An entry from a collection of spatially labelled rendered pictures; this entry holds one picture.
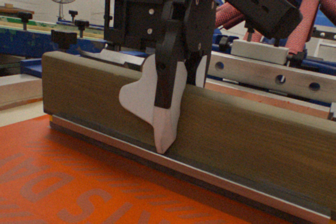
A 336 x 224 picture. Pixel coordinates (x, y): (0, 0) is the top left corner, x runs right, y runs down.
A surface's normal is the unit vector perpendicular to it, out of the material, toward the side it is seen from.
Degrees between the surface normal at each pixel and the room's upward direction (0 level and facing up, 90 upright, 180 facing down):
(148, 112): 84
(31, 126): 0
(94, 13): 90
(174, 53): 88
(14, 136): 0
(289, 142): 93
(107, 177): 0
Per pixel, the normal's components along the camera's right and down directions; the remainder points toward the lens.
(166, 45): -0.39, -0.05
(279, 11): -0.46, 0.22
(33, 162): 0.15, -0.93
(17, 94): 0.88, 0.27
